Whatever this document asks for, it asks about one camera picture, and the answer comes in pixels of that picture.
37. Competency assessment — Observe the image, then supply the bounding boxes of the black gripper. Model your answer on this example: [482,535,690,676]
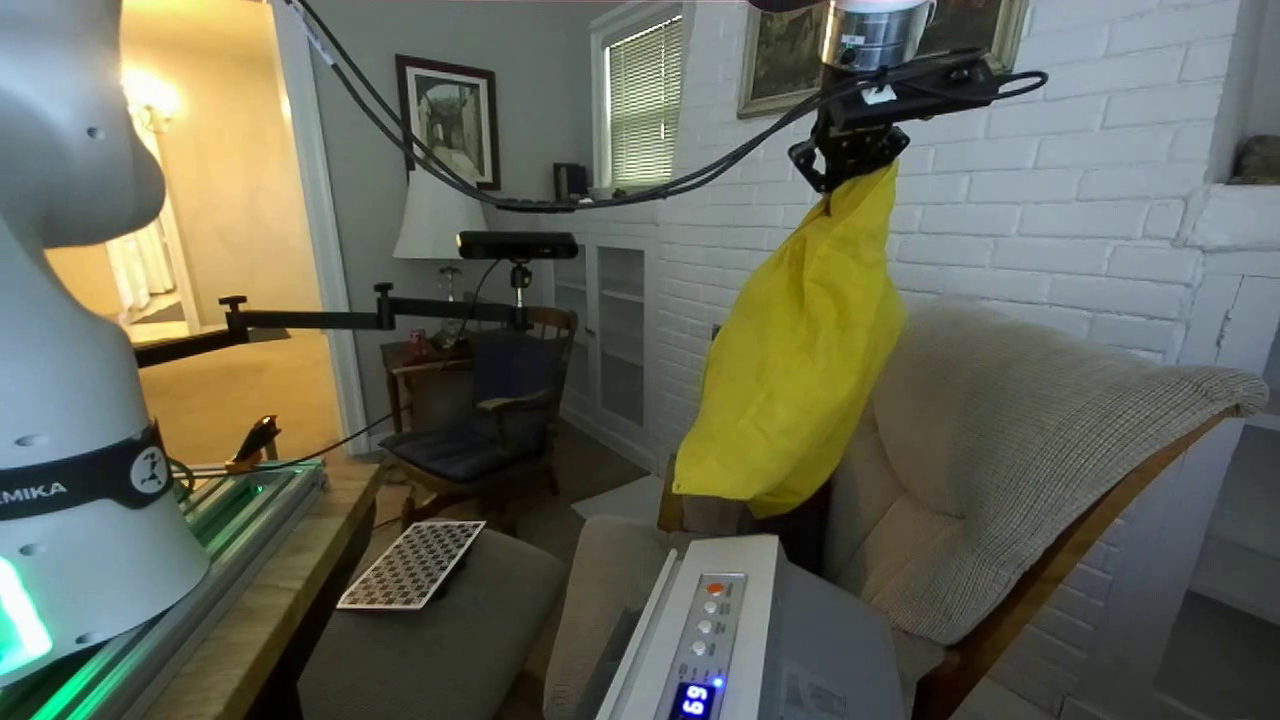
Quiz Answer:
[789,112,910,201]

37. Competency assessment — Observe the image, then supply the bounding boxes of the yellow cloth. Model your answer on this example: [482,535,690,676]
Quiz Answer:
[667,162,910,522]

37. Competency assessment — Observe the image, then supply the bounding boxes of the wooden chair with blue cushion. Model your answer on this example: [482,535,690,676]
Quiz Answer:
[375,310,581,527]

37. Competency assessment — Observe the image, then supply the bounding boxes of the white-framed window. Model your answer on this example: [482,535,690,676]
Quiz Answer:
[589,0,695,203]

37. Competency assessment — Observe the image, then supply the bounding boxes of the grey upholstered armchair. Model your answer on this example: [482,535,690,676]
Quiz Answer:
[657,303,1271,720]

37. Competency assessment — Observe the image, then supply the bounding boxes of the framed elephant picture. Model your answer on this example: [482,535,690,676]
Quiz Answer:
[393,51,504,193]

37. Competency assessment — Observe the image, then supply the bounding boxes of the dark ornament on ledge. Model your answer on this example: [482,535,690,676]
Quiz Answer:
[1229,132,1280,188]

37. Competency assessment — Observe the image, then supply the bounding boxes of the lamp with pleated white shade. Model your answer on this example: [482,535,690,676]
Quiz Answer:
[387,166,490,268]

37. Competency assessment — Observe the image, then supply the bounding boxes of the white air conditioner unit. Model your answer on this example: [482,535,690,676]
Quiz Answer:
[591,534,910,720]

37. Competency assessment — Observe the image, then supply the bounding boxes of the checkerboard calibration board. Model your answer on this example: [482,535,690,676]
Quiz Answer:
[330,518,490,616]

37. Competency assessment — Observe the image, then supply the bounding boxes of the orange and black clamp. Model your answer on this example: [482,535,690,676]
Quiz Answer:
[220,414,288,480]

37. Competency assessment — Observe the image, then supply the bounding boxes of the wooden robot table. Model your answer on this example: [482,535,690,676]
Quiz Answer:
[130,452,387,720]

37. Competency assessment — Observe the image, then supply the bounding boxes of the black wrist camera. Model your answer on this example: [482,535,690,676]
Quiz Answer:
[811,50,1051,132]

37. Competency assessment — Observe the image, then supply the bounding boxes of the white louvred wall vent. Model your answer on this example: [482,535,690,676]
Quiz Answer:
[596,246,651,433]

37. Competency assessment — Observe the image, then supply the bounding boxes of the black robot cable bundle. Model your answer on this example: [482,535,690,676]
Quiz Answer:
[285,0,856,219]

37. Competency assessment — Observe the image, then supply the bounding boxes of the black stereo camera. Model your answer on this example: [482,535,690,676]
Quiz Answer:
[455,228,584,263]

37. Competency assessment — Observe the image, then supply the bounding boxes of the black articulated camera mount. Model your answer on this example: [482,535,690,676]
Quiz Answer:
[130,258,535,373]

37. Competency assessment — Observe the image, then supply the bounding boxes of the aluminium frame with green light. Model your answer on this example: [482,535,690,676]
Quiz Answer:
[0,452,330,720]

